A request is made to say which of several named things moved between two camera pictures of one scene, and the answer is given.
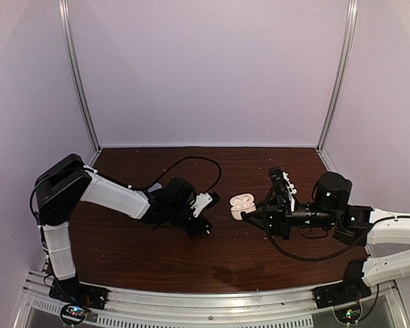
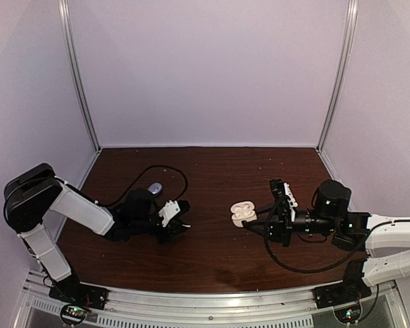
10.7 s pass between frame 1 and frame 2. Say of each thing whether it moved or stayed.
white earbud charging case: moved
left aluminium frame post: stayed
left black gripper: moved
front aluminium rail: stayed
